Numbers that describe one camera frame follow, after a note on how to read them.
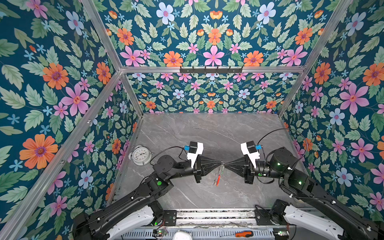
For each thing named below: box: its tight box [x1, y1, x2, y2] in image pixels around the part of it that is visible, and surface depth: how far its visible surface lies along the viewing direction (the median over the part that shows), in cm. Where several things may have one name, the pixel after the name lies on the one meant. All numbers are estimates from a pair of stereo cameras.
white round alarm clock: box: [128, 145, 154, 167], surface depth 95 cm
